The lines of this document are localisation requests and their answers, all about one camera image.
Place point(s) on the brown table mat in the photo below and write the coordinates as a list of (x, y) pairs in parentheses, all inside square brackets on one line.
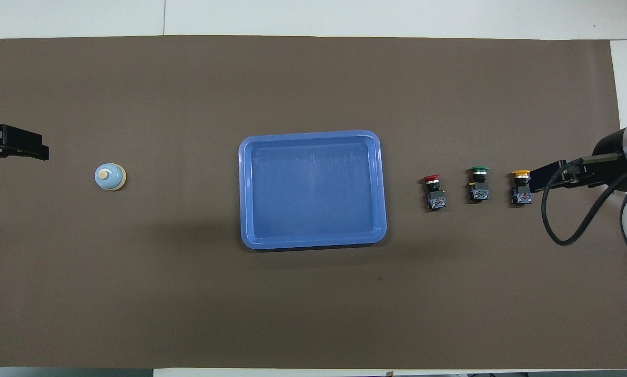
[(187, 303)]

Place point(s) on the red push button switch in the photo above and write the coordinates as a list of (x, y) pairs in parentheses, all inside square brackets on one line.
[(435, 198)]

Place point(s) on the green push button switch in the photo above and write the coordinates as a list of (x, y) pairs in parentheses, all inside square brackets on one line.
[(479, 189)]

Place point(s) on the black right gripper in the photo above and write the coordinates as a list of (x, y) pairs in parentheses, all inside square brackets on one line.
[(609, 144)]

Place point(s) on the blue plastic tray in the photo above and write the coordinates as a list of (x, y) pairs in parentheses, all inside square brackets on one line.
[(313, 188)]

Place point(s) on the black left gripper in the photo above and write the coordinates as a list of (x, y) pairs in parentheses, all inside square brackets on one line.
[(17, 141)]

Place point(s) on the yellow push button switch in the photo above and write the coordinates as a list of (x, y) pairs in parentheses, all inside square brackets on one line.
[(521, 192)]

